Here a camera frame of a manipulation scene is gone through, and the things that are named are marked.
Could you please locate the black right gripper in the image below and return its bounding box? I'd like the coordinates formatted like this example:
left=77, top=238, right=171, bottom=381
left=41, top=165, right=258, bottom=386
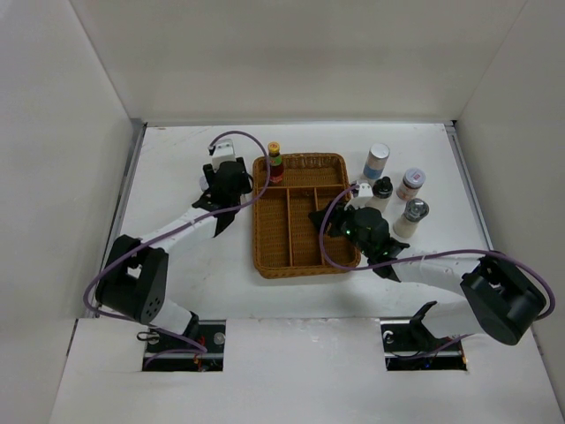
left=309, top=198, right=373, bottom=258

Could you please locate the red sauce bottle yellow cap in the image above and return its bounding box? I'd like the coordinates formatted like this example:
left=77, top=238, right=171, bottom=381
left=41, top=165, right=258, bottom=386
left=267, top=142, right=284, bottom=186

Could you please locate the black cap white bottle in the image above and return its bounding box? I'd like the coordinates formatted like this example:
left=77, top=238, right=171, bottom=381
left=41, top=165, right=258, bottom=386
left=366, top=177, right=394, bottom=214

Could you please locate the blue label salt shaker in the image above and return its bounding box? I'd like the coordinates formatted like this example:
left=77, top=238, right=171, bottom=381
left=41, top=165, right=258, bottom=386
left=362, top=143, right=390, bottom=181

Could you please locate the glass dome grinder bottle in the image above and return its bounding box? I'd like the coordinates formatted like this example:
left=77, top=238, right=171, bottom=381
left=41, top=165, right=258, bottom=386
left=393, top=198, right=430, bottom=239

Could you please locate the white lid orange spice jar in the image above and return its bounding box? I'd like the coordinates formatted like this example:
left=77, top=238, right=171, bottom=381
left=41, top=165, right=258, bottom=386
left=396, top=168, right=426, bottom=201

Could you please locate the white lid dark spice jar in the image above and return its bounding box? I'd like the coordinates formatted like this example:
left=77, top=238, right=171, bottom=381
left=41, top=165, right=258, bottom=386
left=199, top=176, right=208, bottom=192

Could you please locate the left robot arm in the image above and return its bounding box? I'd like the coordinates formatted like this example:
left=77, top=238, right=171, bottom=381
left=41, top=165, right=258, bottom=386
left=95, top=153, right=349, bottom=324

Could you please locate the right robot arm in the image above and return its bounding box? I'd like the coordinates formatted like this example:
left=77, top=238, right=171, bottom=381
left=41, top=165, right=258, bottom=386
left=320, top=202, right=547, bottom=350

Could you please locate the brown wicker basket tray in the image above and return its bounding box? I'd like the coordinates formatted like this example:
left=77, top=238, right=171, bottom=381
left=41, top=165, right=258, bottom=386
left=252, top=153, right=350, bottom=279

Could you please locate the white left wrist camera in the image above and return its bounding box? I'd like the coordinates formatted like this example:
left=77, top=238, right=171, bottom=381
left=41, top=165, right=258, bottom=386
left=208, top=139, right=236, bottom=171

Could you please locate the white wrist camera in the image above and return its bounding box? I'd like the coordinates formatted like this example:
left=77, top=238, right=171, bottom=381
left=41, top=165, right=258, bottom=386
left=208, top=139, right=236, bottom=171
left=347, top=180, right=373, bottom=209

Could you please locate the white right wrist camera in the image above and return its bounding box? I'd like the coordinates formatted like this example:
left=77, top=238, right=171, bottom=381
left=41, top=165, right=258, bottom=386
left=347, top=180, right=373, bottom=209

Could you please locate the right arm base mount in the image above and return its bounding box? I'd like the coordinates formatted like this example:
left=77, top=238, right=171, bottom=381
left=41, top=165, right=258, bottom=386
left=380, top=301, right=467, bottom=372

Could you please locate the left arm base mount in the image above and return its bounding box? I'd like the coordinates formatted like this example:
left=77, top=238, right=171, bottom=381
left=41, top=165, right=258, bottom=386
left=136, top=314, right=227, bottom=373

